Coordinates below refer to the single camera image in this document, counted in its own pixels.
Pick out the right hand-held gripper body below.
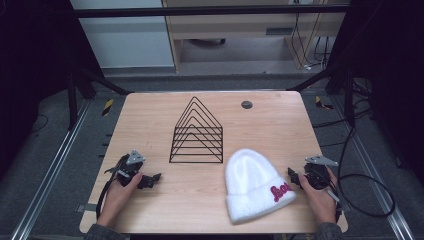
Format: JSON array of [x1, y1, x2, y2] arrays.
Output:
[[303, 155, 340, 191]]

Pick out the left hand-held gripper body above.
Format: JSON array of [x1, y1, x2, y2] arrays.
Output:
[[104, 149, 147, 187]]

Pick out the white knitted beanie hat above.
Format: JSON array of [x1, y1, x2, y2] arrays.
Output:
[[224, 148, 298, 225]]

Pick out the person's right hand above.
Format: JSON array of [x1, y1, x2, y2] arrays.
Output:
[[298, 167, 338, 226]]

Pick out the person's left hand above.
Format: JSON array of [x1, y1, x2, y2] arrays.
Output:
[[97, 172, 144, 229]]

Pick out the yellow black striped tape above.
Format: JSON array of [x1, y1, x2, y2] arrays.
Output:
[[101, 98, 115, 118], [314, 95, 335, 111]]

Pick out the black metal stand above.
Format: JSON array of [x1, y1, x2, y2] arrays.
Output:
[[65, 64, 132, 132], [285, 61, 357, 128]]

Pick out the white cabinet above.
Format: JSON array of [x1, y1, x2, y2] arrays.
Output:
[[69, 0, 176, 70]]

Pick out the dark curtain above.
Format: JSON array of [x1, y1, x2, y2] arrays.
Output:
[[327, 0, 424, 189], [0, 0, 105, 178]]

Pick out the light wooden desk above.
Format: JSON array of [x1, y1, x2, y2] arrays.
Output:
[[161, 0, 352, 73]]

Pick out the grey table edge bracket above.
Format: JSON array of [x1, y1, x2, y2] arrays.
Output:
[[335, 198, 352, 215], [75, 203, 98, 214]]

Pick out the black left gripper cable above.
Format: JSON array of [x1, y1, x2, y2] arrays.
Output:
[[95, 154, 130, 222]]

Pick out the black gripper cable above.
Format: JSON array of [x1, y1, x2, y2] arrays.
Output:
[[95, 154, 130, 222], [334, 124, 397, 219]]

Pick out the black wire file rack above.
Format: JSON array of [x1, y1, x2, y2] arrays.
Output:
[[168, 96, 224, 165]]

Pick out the black floor cables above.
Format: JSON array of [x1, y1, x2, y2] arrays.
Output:
[[311, 79, 374, 149]]

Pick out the aluminium floor rail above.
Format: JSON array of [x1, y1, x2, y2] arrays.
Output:
[[329, 95, 417, 240], [9, 99, 92, 240]]

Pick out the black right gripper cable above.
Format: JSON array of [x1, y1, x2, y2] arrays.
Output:
[[334, 124, 397, 219]]

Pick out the hanging black desk cables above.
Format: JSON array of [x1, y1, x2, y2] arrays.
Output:
[[290, 11, 332, 72]]

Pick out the black horizontal frame bar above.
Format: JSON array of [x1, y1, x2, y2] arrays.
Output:
[[71, 4, 352, 19]]

